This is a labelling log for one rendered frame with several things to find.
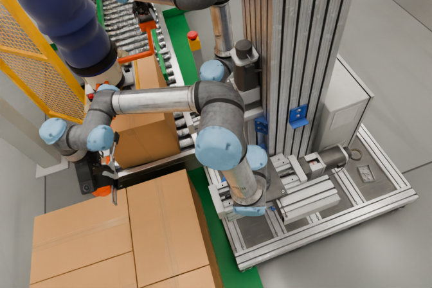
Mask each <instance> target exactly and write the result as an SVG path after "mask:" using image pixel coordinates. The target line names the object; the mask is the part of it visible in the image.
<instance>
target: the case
mask: <svg viewBox="0 0 432 288"><path fill-rule="evenodd" d="M137 64H138V75H139V85H140V89H149V88H158V87H167V84H166V82H165V79H164V77H163V74H162V72H161V69H160V67H159V64H158V62H157V59H156V56H155V54H153V56H149V57H145V58H141V59H138V60H137ZM111 126H112V130H113V132H114V133H115V131H117V133H118V134H119V135H120V137H119V141H118V144H117V145H116V148H115V151H114V158H115V161H116V162H117V164H119V165H120V166H121V167H122V169H126V168H130V167H135V166H137V165H142V164H144V163H149V162H151V161H155V160H159V159H163V158H167V157H170V156H174V155H177V154H180V153H181V150H180V146H179V140H178V137H177V131H176V124H175V120H174V114H173V113H172V112H162V113H148V114H124V115H116V117H115V118H114V120H112V122H111Z"/></svg>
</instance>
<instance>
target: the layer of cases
mask: <svg viewBox="0 0 432 288"><path fill-rule="evenodd" d="M116 195H117V204H118V205H117V206H115V205H114V204H113V203H111V193H110V194H109V195H107V196H105V197H100V196H99V197H96V198H94V199H90V200H87V201H84V202H80V203H78V204H74V205H71V206H68V207H65V208H62V209H59V210H55V211H52V212H49V213H46V214H44V215H39V216H37V217H35V218H34V228H33V246H32V255H31V273H30V288H222V285H221V281H220V278H219V274H218V270H217V266H216V263H215V259H214V256H213V251H212V247H211V244H210V240H209V236H208V232H207V229H206V225H205V222H204V217H203V213H202V210H201V205H200V202H199V198H198V195H197V191H196V189H195V187H194V185H193V183H192V181H191V179H190V177H189V175H188V173H187V171H186V169H184V170H180V171H177V172H174V173H171V174H168V175H164V176H162V177H158V178H155V179H152V180H150V181H146V182H143V183H140V184H136V185H134V186H130V187H128V188H127V189H126V188H124V189H121V190H118V191H116Z"/></svg>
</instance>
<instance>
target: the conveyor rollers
mask: <svg viewBox="0 0 432 288"><path fill-rule="evenodd" d="M133 2H134V1H133V0H129V2H128V3H125V4H121V3H119V2H117V0H102V4H103V16H104V22H105V31H106V33H107V35H108V37H109V38H110V39H111V40H112V42H115V44H116V45H117V48H118V50H123V51H127V53H128V54H129V56H131V55H135V54H138V53H143V52H145V51H150V49H149V46H147V45H149V41H148V37H147V31H143V32H142V31H141V29H140V27H139V25H138V24H137V22H136V20H135V17H134V14H133V12H132V5H133ZM95 3H96V0H95ZM95 6H96V12H97V14H96V16H97V21H98V10H97V3H96V4H95ZM156 18H157V22H155V23H156V26H157V28H155V29H156V34H157V38H158V41H159V45H160V48H161V51H162V50H166V49H167V48H163V47H165V46H166V45H165V42H164V41H163V40H164V38H163V35H162V31H161V27H160V25H159V21H158V16H157V14H156ZM141 34H142V35H141ZM158 35H159V36H158ZM128 38H129V39H128ZM145 39H146V40H145ZM117 41H118V42H117ZM138 41H139V42H138ZM160 41H162V42H160ZM134 42H135V43H134ZM132 43H133V44H132ZM121 46H122V47H121ZM143 46H145V47H143ZM119 47H120V48H119ZM141 47H142V48H141ZM137 48H138V49H137ZM130 50H132V51H130ZM163 60H164V61H166V60H170V58H169V56H168V54H166V55H163ZM171 66H172V65H171V63H170V61H167V62H165V67H166V68H169V67H171ZM166 72H167V75H171V74H174V72H173V69H172V68H169V69H166ZM168 79H169V81H166V84H168V83H171V82H175V81H176V78H175V76H174V75H172V76H169V77H168ZM173 114H174V118H177V117H179V116H182V115H183V112H173ZM183 125H186V122H185V119H184V118H182V119H180V120H176V121H175V126H176V127H180V126H183ZM188 134H190V132H189V130H188V128H184V129H181V130H177V137H178V138H180V137H182V136H186V135H188ZM193 144H194V141H193V138H187V139H184V140H181V141H179V146H180V148H183V147H186V146H189V145H193ZM159 160H160V159H159ZM155 161H158V160H155ZM155 161H151V162H149V163H152V162H155ZM149 163H145V164H142V165H146V164H149ZM142 165H139V166H135V167H132V168H136V167H140V166H142ZM132 168H129V169H126V170H130V169H132ZM126 170H123V171H121V172H124V171H126ZM117 173H120V172H117Z"/></svg>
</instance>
